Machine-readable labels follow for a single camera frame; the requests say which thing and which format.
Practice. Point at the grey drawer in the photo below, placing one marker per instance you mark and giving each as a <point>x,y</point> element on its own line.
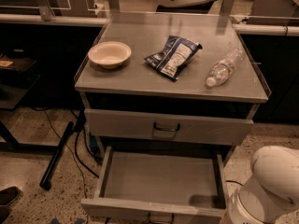
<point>160,187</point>
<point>177,128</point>

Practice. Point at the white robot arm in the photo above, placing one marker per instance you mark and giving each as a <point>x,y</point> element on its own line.
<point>270,192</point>

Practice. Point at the grey drawer cabinet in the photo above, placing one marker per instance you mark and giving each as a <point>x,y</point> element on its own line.
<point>136,87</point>

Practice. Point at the grey top drawer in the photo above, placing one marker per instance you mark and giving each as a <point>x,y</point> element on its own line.
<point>177,128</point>

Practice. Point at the blue chip bag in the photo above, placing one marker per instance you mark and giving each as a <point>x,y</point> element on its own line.
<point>174,57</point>

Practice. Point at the white bowl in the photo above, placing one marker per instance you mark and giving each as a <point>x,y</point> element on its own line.
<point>110,54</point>

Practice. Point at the clear plastic water bottle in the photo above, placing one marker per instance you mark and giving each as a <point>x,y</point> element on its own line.
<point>224,68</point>

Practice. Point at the black table leg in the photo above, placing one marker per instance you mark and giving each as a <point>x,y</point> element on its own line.
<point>45,182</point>

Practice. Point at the black side table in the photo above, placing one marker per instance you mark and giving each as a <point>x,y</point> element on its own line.
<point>16,79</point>

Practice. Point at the dark shoe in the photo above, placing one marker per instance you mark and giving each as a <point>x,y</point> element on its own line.
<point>7,196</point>

